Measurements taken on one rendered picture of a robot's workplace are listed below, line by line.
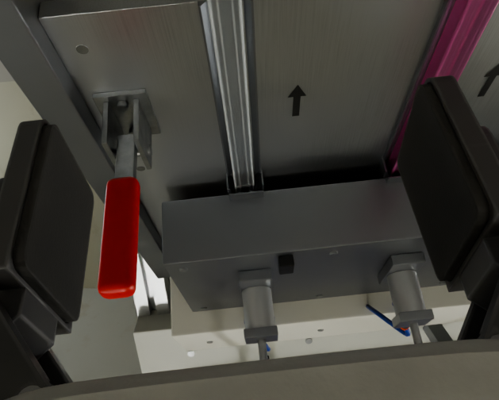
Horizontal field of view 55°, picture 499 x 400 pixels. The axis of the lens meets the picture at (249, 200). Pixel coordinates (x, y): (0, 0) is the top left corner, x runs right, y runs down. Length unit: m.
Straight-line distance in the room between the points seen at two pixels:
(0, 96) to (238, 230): 3.92
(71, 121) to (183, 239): 0.11
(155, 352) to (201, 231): 0.26
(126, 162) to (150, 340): 0.33
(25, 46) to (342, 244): 0.22
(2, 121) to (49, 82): 4.00
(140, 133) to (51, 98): 0.04
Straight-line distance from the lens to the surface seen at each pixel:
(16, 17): 0.22
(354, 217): 0.33
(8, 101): 4.17
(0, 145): 4.33
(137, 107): 0.26
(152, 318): 0.57
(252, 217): 0.33
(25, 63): 0.24
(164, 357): 0.57
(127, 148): 0.26
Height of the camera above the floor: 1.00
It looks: 21 degrees up
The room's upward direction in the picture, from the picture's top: 174 degrees clockwise
